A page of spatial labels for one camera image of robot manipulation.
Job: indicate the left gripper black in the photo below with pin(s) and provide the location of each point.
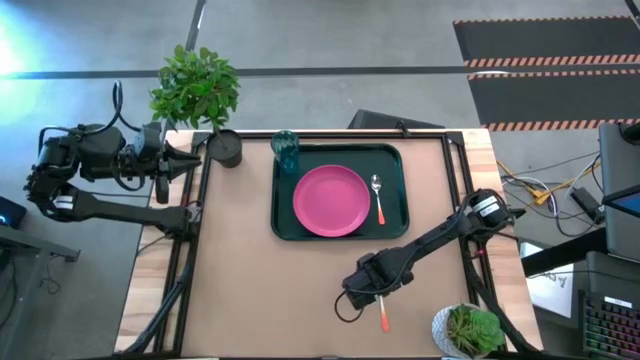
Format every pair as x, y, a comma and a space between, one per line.
161, 165

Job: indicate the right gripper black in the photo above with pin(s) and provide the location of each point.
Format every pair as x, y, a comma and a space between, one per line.
362, 287

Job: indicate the pink round plate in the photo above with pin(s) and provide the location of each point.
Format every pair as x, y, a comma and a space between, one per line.
331, 201

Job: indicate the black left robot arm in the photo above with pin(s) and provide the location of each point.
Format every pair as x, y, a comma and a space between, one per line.
85, 165

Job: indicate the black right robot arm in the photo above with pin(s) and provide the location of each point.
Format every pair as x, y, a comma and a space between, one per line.
440, 235

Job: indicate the teal translucent cup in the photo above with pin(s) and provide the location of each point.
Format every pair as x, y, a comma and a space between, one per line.
286, 150

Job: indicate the dark green plastic tray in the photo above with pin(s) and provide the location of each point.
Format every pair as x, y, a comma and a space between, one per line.
385, 160

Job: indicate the leafy plant in black pot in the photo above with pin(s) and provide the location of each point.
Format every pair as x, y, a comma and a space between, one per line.
197, 87

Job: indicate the brown table mat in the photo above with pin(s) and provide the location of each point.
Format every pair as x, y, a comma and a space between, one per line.
280, 290

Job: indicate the succulent in white pot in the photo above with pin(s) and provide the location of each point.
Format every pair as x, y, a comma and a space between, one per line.
470, 331

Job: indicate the black chair back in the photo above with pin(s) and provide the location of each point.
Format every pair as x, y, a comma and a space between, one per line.
390, 121

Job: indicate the black device with blue light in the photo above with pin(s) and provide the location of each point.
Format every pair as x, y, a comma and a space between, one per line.
10, 212

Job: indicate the black power adapter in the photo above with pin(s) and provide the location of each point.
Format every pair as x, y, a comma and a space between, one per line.
588, 205

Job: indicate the backlit black keyboard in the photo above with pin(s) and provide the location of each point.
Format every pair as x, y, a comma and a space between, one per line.
610, 327

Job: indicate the black orange-striped floor mat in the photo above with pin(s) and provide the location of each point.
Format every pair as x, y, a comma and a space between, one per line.
555, 97
550, 37

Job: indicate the grey computer monitor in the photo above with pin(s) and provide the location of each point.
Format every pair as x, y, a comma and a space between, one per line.
620, 165

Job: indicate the black metal table frame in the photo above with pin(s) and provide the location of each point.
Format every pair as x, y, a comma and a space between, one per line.
197, 240

